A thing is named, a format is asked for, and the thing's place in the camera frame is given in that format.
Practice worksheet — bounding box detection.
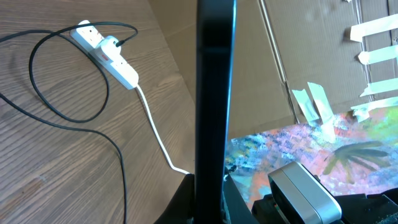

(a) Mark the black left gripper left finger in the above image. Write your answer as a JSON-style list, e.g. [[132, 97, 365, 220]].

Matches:
[[154, 174, 195, 224]]

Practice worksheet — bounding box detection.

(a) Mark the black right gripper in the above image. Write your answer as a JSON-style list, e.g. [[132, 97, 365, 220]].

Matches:
[[251, 188, 397, 224]]

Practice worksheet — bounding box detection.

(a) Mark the blue Galaxy S24+ smartphone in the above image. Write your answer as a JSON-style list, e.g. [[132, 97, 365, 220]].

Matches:
[[193, 0, 236, 223]]

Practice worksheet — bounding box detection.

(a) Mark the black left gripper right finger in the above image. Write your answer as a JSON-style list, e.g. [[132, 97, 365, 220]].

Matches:
[[223, 174, 258, 224]]

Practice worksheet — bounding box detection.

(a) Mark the white power strip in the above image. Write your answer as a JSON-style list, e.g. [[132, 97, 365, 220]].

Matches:
[[70, 26, 139, 90]]

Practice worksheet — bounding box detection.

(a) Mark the white charger plug adapter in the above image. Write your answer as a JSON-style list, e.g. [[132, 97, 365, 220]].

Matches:
[[94, 35, 121, 63]]

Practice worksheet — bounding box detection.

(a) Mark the white power strip cord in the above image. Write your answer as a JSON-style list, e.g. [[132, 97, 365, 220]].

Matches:
[[136, 85, 191, 175]]

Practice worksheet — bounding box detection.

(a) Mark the black USB charging cable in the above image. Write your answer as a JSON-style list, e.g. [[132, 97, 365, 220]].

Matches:
[[0, 21, 139, 224]]

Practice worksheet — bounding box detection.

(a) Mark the brown cardboard backdrop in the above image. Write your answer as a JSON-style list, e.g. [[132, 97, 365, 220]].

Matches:
[[147, 0, 398, 141]]

